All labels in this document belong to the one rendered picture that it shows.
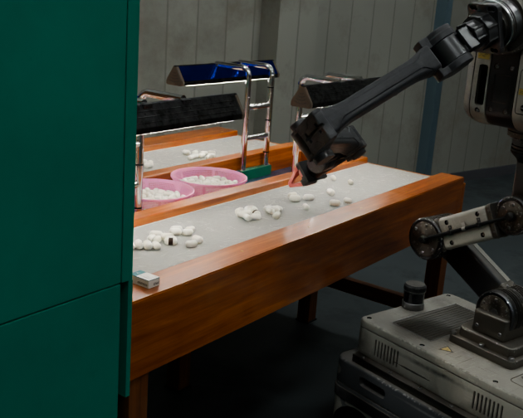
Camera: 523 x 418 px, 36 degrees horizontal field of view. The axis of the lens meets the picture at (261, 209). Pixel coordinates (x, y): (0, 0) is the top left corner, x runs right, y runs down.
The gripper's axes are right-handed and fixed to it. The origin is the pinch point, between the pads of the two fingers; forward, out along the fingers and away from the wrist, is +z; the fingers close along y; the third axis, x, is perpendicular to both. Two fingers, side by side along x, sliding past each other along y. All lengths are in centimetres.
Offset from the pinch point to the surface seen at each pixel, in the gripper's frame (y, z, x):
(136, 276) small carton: 70, 0, 11
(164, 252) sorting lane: 44.2, 14.5, 4.9
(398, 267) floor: -187, 93, 36
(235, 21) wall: -189, 113, -133
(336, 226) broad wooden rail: -4.7, -4.0, 17.1
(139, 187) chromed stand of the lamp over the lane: 27.8, 28.7, -18.8
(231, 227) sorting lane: 14.1, 16.0, 3.6
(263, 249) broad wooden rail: 28.7, -2.8, 15.6
